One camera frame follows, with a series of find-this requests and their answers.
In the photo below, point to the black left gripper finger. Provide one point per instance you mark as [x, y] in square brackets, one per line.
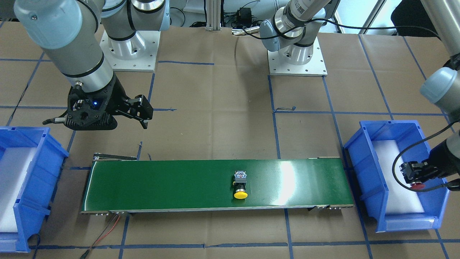
[418, 172]

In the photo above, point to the white foam pad bin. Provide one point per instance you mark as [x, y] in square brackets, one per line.
[13, 170]
[400, 201]

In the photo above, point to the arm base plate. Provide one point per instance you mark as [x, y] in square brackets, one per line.
[143, 54]
[298, 61]

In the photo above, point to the red push button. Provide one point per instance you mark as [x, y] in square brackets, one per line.
[417, 186]

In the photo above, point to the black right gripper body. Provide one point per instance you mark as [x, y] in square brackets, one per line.
[117, 95]

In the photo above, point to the green conveyor belt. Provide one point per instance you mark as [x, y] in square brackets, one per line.
[133, 186]

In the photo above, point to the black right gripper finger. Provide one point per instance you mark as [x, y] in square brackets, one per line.
[137, 108]

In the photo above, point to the aluminium frame post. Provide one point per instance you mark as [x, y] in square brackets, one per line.
[213, 13]

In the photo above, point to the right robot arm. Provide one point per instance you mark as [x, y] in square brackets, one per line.
[65, 31]

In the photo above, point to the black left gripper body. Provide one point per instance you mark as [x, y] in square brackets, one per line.
[446, 156]

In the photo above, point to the yellow push button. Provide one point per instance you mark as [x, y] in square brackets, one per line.
[239, 184]

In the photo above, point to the blue bin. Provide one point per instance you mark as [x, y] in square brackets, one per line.
[372, 182]
[33, 201]

